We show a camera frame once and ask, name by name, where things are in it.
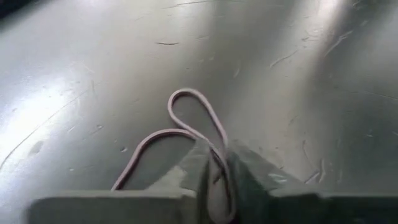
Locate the rubber band pile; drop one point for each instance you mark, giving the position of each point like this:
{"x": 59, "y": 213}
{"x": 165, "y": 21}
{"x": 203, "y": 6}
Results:
{"x": 186, "y": 90}

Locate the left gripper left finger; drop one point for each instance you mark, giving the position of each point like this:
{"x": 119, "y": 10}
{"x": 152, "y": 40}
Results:
{"x": 124, "y": 208}

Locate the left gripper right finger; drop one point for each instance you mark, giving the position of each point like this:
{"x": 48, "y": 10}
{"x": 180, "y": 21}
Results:
{"x": 311, "y": 208}

